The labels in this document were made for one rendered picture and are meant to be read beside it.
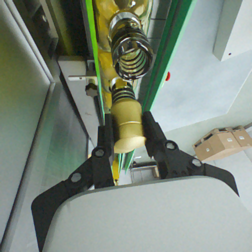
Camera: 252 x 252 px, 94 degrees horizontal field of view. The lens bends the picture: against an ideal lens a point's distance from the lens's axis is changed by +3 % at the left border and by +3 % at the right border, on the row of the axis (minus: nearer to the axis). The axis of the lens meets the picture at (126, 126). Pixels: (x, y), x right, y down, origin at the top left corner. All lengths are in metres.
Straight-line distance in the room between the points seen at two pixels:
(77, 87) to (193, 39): 0.46
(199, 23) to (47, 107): 0.54
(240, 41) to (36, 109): 0.63
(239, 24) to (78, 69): 0.50
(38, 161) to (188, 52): 0.61
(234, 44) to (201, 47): 0.10
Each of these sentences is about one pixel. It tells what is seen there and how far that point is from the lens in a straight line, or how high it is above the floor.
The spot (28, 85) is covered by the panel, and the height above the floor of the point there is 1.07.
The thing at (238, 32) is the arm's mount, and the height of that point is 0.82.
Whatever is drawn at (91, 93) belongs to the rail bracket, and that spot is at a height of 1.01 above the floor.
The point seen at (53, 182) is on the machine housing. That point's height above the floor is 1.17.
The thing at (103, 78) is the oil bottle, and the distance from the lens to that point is 0.17.
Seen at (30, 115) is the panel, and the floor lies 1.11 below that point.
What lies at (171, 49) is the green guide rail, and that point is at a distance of 0.32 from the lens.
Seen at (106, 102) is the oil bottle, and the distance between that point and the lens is 0.20.
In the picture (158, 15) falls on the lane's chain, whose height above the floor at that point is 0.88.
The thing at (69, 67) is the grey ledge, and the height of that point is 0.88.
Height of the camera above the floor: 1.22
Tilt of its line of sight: 31 degrees down
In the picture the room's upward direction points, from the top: 171 degrees clockwise
